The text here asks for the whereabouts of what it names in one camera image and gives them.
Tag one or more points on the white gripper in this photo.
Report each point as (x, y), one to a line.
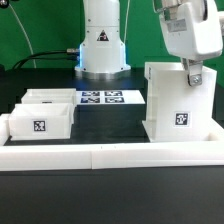
(191, 31)

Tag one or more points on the white drawer cabinet frame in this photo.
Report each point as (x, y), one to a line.
(177, 112)

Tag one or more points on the white front drawer box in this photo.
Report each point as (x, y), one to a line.
(41, 121)

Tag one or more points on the white drawer box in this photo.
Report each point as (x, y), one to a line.
(56, 95)
(41, 121)

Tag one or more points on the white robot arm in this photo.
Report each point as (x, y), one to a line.
(102, 54)

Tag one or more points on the white rear drawer box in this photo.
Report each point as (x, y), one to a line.
(56, 95)

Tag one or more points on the white marker tag sheet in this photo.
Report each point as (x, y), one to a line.
(109, 97)

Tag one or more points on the white U-shaped boundary frame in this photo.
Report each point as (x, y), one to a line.
(109, 156)

